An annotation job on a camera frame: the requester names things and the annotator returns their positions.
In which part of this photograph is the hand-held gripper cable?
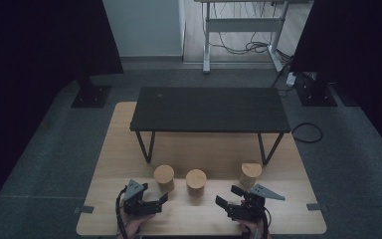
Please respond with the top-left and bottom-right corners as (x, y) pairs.
(260, 206), (274, 239)
(114, 186), (129, 239)

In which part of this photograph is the person's right hand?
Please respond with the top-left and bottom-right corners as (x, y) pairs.
(237, 198), (273, 239)

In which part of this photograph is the wooden cylinder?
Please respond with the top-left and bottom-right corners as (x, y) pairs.
(185, 168), (208, 197)

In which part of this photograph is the left hand-held gripper cable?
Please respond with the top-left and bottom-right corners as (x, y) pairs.
(114, 186), (129, 239)

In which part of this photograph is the black looped floor cable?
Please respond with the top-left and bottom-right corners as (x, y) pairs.
(290, 121), (324, 144)

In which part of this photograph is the grey tape strip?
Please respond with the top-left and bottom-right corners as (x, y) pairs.
(305, 202), (329, 213)
(73, 205), (96, 215)

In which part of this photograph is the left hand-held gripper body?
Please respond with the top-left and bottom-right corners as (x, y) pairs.
(122, 179), (163, 216)

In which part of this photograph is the dark curtain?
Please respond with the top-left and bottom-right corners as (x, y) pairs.
(289, 0), (382, 163)
(0, 0), (125, 223)

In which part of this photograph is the glass jar with wooden lid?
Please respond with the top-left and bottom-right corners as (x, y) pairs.
(153, 164), (176, 191)
(239, 160), (263, 189)

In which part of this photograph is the black raised shelf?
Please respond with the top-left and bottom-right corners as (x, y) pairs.
(128, 87), (292, 165)

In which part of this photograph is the white desk frame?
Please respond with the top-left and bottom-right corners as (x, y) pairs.
(193, 0), (294, 75)

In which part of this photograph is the bundle of black cables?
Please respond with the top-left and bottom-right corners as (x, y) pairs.
(208, 2), (294, 68)

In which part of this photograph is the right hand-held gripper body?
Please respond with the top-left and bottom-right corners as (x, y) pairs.
(227, 183), (287, 222)

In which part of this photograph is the person's left hand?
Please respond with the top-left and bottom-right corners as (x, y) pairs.
(118, 198), (156, 239)

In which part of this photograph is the right hand-held gripper cable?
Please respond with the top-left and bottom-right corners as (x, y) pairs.
(260, 206), (274, 239)

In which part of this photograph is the black stand base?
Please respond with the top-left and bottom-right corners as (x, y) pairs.
(71, 76), (113, 110)
(293, 73), (338, 108)

